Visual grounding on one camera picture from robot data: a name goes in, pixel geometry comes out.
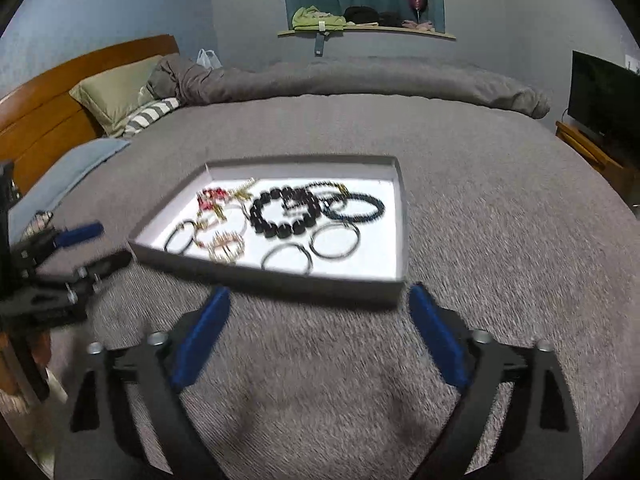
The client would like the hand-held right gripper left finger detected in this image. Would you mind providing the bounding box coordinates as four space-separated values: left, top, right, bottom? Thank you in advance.
52 285 233 480

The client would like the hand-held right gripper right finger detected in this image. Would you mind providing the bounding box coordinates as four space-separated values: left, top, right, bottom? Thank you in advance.
407 282 586 480

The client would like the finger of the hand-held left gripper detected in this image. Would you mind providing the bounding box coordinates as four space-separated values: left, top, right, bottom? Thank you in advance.
65 250 135 291
47 221 105 251

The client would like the pink braided cord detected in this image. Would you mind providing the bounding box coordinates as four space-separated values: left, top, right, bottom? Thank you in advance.
206 230 247 264

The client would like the silver bangle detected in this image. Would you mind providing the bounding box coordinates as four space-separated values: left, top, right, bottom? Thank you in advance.
310 222 361 261
261 242 313 276

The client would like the grey cardboard box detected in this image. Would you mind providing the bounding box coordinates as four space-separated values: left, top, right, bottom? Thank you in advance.
127 155 411 308

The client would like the red bead gold chain necklace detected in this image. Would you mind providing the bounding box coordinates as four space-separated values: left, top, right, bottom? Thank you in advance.
196 177 261 221

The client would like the pearl hoop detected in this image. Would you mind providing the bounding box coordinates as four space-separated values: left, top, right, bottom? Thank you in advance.
196 201 250 247

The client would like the large dark bead bracelet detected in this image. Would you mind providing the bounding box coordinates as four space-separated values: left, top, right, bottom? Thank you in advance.
250 186 323 238

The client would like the blue bead bracelet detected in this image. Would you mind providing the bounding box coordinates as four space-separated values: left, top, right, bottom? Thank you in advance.
322 195 386 223

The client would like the light blue blanket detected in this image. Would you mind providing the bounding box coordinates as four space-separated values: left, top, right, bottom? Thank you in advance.
7 137 133 241

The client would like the wooden headboard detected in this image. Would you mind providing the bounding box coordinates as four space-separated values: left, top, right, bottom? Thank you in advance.
0 34 181 196

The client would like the striped pillow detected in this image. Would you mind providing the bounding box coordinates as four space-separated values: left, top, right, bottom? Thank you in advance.
120 96 182 140

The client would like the grey knit bedspread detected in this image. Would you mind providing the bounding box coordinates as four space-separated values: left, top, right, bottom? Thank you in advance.
10 92 636 480

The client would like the olive pillow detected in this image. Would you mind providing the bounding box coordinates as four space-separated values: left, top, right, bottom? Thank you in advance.
69 54 166 138

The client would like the white plastic bag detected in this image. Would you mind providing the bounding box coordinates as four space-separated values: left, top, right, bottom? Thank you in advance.
195 48 223 71

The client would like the wooden television stand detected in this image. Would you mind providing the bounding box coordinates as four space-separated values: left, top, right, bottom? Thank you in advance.
555 120 640 206

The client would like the grey duvet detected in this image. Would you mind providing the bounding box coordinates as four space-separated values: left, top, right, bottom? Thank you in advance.
147 52 551 120

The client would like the black television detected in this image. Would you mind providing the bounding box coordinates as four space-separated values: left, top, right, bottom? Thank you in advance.
567 50 640 143

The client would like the green cloth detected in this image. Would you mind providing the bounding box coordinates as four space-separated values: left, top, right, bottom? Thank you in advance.
291 6 347 32

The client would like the wooden window shelf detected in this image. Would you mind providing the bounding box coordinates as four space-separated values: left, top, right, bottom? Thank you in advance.
277 25 457 42

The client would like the black cloth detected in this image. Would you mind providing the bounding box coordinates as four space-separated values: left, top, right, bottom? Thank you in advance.
344 6 403 27

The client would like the thin black bracelet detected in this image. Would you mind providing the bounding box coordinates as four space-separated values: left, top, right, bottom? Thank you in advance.
164 219 199 256

